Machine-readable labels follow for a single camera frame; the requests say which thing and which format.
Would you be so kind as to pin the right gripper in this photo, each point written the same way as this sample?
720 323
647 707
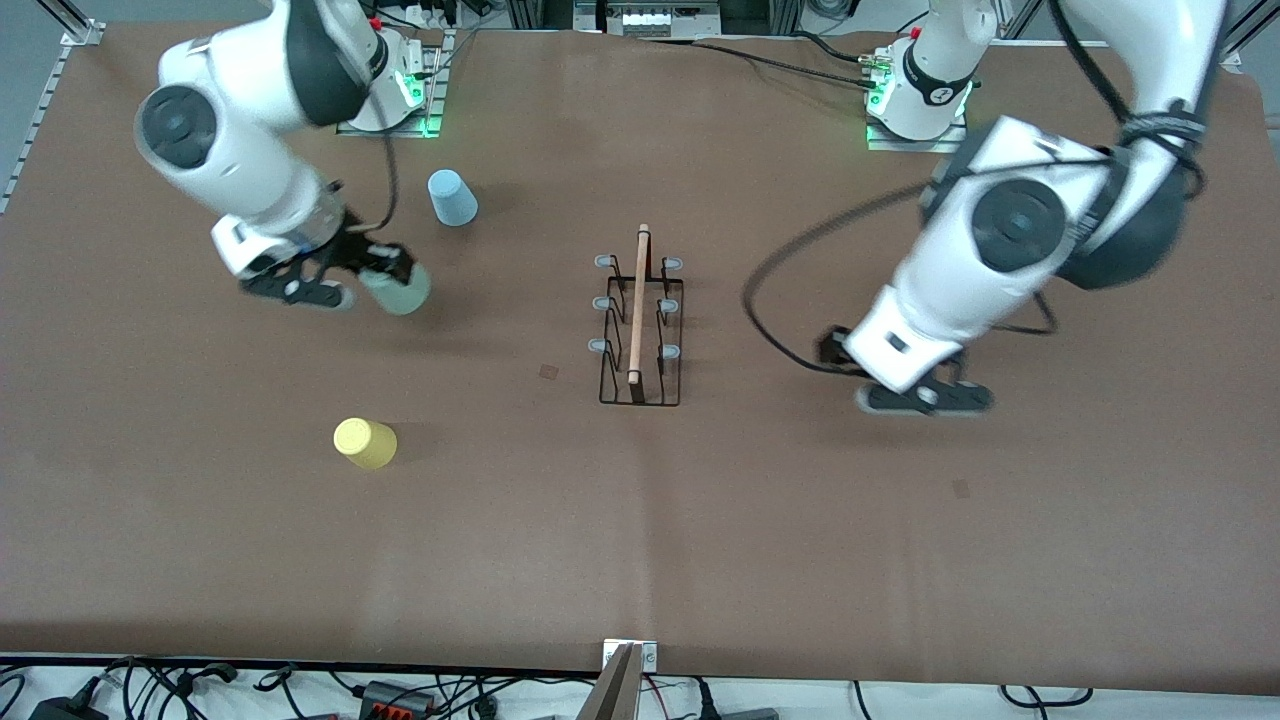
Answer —
353 247

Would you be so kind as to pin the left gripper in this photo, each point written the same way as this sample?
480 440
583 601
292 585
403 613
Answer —
832 349

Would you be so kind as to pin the pale green plastic cup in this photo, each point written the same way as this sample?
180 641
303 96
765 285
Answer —
405 295

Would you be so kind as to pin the yellow plastic cup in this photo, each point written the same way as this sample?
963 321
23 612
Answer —
365 443

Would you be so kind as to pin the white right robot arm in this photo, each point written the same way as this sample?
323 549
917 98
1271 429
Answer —
240 150

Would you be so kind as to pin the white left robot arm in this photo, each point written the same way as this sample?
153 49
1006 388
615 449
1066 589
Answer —
960 280

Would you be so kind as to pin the light blue plastic cup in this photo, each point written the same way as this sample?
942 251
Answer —
452 200

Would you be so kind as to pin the brown table cover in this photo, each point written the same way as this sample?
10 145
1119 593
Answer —
700 550

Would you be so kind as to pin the white power strip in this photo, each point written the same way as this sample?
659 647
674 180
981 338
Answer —
430 12

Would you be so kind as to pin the grey control box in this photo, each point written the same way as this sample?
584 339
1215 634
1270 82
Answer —
645 18

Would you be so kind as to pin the grey-brown wedge bar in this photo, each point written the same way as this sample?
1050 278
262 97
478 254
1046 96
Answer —
612 695

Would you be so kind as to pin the black orange connector block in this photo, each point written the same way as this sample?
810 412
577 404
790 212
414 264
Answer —
395 697

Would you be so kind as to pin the black power adapter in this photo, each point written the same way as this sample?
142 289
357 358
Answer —
65 710

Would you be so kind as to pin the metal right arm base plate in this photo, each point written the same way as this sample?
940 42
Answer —
435 90

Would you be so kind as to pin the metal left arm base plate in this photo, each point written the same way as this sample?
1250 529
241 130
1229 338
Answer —
900 146

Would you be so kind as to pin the silver perforated edge rail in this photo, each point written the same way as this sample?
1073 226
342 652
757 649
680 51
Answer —
25 150

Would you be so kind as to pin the black frame post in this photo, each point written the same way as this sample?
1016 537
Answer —
760 12

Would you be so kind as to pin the small silver metal bracket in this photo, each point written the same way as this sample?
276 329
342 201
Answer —
650 655

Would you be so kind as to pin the silver aluminium frame corner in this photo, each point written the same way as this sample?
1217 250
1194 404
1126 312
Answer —
1236 46
80 30

